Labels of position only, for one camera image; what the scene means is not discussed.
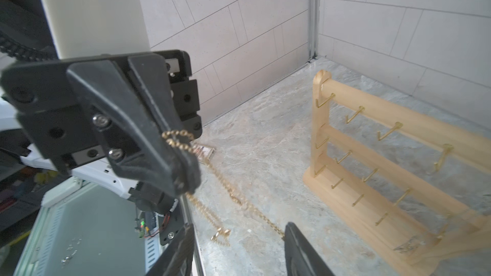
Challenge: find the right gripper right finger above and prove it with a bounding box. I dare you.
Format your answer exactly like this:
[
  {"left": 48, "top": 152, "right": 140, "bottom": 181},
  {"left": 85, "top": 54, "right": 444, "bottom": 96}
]
[{"left": 284, "top": 222, "right": 334, "bottom": 276}]

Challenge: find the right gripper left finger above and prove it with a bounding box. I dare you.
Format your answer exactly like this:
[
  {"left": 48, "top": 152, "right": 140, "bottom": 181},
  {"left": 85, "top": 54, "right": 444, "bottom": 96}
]
[{"left": 146, "top": 224, "right": 195, "bottom": 276}]

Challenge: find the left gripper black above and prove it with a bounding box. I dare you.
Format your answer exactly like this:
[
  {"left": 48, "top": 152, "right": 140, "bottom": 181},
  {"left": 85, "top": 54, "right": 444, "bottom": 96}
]
[{"left": 1, "top": 50, "right": 202, "bottom": 195}]

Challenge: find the gold necklace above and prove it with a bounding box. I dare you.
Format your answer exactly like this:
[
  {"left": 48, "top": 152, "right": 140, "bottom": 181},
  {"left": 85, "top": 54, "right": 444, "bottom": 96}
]
[{"left": 160, "top": 129, "right": 285, "bottom": 247}]

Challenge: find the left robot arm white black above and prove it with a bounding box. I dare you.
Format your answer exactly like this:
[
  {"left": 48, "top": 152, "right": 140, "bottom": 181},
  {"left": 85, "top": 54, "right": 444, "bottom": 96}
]
[{"left": 1, "top": 0, "right": 202, "bottom": 214}]

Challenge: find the wooden jewelry display stand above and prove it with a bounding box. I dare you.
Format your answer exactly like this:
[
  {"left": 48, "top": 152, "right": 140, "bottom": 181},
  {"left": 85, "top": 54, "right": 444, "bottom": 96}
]
[{"left": 304, "top": 70, "right": 490, "bottom": 275}]

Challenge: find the white ventilation grille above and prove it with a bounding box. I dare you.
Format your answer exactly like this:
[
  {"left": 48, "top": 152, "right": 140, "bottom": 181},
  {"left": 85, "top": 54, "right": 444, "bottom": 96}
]
[{"left": 144, "top": 235, "right": 162, "bottom": 273}]

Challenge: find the small printed card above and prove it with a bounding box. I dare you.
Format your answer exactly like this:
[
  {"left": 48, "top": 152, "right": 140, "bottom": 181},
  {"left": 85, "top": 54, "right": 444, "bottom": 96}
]
[{"left": 193, "top": 143, "right": 216, "bottom": 164}]

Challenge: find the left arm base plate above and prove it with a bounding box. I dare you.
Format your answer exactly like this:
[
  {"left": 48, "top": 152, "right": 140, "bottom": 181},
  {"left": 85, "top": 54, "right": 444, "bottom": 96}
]
[{"left": 157, "top": 199, "right": 184, "bottom": 246}]

